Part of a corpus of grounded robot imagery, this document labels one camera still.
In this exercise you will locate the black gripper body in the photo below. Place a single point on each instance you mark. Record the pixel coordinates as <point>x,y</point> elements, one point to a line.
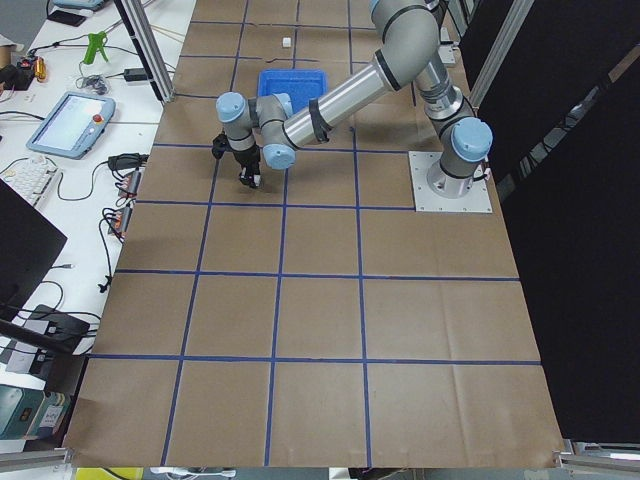
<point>247,160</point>

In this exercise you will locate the blue plastic tray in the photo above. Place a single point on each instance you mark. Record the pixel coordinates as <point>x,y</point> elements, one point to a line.
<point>300,85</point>

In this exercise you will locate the black power adapter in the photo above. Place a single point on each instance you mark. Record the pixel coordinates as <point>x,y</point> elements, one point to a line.
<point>135,75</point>

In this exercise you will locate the brown paper table cover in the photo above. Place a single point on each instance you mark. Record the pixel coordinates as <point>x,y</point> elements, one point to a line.
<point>319,320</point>

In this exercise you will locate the teach pendant tablet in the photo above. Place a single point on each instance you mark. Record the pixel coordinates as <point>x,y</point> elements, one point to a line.
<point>73,126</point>

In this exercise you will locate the green glue gun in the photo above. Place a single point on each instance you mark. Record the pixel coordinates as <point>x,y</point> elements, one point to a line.
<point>96,45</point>

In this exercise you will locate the white keyboard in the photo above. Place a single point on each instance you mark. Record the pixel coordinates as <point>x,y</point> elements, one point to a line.
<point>30,178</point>

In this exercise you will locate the black monitor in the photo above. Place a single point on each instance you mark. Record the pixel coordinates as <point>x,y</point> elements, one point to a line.
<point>30,244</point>

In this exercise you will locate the aluminium frame post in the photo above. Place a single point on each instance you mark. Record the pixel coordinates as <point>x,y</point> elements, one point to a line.
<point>136,23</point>

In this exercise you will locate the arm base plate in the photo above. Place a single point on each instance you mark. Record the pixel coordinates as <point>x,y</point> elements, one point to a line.
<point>436,192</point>

